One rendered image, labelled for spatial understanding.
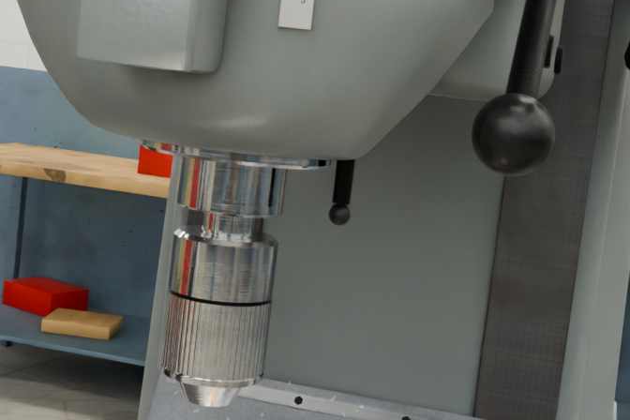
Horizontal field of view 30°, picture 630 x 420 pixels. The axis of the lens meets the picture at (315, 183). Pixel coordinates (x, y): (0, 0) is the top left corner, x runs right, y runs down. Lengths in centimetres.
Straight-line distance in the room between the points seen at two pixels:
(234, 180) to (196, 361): 8
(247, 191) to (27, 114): 481
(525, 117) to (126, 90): 15
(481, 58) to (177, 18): 24
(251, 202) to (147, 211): 458
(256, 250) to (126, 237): 463
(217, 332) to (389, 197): 39
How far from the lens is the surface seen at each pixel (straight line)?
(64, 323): 461
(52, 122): 525
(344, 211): 51
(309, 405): 91
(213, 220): 52
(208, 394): 53
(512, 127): 42
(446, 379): 90
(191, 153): 49
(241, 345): 52
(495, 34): 60
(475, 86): 61
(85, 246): 522
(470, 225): 88
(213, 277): 51
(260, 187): 50
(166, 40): 40
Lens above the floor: 135
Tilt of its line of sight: 6 degrees down
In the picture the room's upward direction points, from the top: 7 degrees clockwise
